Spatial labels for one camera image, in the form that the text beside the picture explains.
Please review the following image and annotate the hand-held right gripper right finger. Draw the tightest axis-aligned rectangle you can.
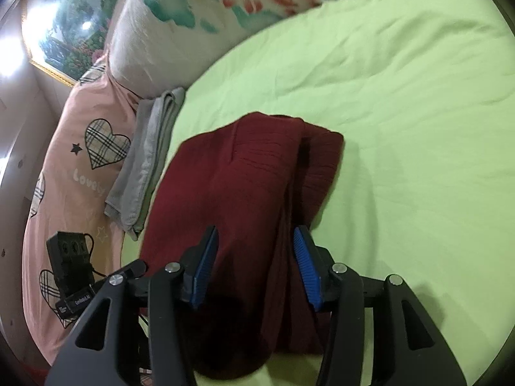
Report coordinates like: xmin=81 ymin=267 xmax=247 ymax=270
xmin=293 ymin=225 xmax=469 ymax=386

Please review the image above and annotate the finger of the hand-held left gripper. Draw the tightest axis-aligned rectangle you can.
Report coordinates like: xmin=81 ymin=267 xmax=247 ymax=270
xmin=121 ymin=259 xmax=149 ymax=287

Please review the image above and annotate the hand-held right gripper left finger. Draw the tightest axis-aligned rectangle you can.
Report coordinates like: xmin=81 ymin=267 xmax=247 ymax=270
xmin=43 ymin=225 xmax=220 ymax=386

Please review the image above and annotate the maroon knit zip sweater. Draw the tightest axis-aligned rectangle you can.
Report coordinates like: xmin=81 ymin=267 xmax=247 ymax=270
xmin=139 ymin=112 xmax=346 ymax=382

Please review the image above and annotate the pink heart-print quilt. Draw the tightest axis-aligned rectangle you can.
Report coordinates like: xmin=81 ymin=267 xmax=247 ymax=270
xmin=24 ymin=52 xmax=141 ymax=364

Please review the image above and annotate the folded grey cloth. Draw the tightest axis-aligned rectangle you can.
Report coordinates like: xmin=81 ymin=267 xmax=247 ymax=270
xmin=105 ymin=86 xmax=188 ymax=239

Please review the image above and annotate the light green bed sheet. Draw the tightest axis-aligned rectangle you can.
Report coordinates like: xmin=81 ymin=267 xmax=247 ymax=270
xmin=121 ymin=0 xmax=511 ymax=386

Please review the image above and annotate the gold-framed landscape painting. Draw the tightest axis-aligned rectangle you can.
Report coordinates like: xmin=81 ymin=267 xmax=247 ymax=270
xmin=22 ymin=0 xmax=133 ymax=87

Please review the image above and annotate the white floral blanket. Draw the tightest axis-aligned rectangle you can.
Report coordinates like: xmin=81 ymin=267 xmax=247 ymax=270
xmin=108 ymin=0 xmax=387 ymax=99

